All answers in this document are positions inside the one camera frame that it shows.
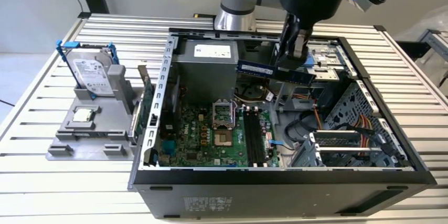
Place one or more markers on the aluminium frame rack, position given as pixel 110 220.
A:
pixel 434 43

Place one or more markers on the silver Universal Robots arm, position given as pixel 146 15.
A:
pixel 234 1

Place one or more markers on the black open PC case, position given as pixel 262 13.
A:
pixel 280 197

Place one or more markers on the CPU socket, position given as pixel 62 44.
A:
pixel 224 138

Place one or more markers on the grey parts rack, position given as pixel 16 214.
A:
pixel 108 119

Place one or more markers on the grey power supply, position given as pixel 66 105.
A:
pixel 206 77

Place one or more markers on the dark blue RAM stick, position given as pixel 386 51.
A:
pixel 254 68

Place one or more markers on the silver metal drive cage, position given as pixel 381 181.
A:
pixel 326 74

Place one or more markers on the blue plastic bay latch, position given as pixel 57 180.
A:
pixel 308 61

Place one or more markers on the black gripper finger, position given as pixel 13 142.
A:
pixel 290 62
pixel 281 48

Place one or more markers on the black round fan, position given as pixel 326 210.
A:
pixel 252 92

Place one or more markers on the clear plastic sheet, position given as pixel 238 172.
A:
pixel 433 19

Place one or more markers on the silver CPU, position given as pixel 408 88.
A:
pixel 82 115

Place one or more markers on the green graphics card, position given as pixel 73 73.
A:
pixel 140 124

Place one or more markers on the hard disk in blue carrier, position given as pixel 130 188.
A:
pixel 89 69

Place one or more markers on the green motherboard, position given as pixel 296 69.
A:
pixel 230 153

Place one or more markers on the perforated metal disk bay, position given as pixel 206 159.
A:
pixel 356 103

